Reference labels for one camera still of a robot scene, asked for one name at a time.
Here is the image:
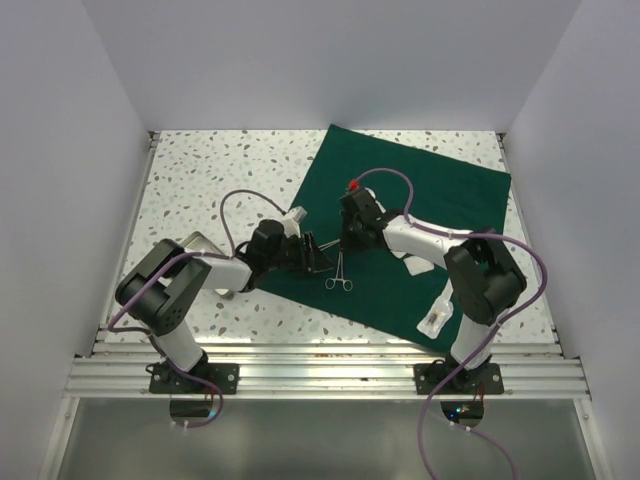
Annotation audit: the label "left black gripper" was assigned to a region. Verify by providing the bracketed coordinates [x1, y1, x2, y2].
[265, 230, 334, 274]

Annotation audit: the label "silver forceps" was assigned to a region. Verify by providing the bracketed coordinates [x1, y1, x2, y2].
[319, 239, 341, 251]
[325, 249, 353, 292]

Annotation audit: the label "stainless steel instrument tray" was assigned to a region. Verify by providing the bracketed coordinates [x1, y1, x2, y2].
[179, 231, 235, 300]

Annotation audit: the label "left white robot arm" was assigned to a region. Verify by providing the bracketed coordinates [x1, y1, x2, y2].
[108, 220, 333, 393]

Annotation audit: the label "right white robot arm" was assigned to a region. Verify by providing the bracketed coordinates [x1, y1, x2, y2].
[340, 188, 527, 393]

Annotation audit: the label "green surgical drape cloth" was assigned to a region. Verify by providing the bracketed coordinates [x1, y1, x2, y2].
[260, 126, 511, 350]

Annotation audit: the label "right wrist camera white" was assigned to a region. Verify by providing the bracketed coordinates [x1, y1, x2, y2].
[347, 179, 376, 200]

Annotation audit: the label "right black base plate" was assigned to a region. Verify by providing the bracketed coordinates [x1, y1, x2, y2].
[413, 357, 505, 396]

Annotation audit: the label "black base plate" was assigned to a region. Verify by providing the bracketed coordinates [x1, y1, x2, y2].
[413, 357, 505, 396]
[145, 362, 240, 395]

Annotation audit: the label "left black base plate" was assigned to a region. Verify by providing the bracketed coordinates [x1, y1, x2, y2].
[145, 362, 240, 395]

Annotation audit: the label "aluminium frame rail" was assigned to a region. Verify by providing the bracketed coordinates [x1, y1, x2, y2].
[64, 342, 590, 400]

